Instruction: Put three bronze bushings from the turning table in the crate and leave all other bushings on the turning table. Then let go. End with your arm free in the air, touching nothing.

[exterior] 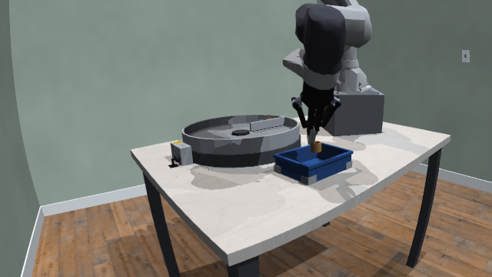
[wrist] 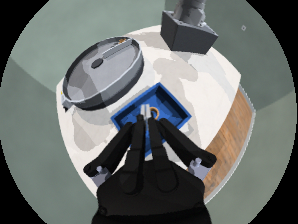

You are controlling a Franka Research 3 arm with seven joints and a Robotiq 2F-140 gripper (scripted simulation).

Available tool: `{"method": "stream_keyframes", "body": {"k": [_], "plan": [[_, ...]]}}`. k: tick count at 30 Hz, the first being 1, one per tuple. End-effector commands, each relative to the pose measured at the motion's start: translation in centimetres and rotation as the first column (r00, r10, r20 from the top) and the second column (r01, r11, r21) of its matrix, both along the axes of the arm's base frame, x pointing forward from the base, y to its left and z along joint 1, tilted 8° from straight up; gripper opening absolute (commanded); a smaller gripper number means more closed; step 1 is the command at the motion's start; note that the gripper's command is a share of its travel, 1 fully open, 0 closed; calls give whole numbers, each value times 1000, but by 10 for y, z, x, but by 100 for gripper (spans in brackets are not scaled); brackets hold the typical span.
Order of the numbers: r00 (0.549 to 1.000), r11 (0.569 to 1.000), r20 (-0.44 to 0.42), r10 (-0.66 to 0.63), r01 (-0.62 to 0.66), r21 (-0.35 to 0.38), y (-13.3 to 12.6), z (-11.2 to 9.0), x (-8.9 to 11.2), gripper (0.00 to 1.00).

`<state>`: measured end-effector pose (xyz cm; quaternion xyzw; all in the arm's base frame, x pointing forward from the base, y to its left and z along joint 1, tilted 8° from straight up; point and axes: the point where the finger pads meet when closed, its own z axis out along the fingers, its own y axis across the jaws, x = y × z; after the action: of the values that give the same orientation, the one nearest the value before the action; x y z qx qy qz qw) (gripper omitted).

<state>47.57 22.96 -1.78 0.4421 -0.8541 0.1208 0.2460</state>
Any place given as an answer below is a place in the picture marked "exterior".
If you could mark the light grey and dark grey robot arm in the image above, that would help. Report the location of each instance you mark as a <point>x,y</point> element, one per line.
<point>328,55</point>

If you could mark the blue plastic crate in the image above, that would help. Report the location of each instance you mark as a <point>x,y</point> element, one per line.
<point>308,167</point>

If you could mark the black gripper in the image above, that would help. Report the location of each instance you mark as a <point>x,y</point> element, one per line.
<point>321,117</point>

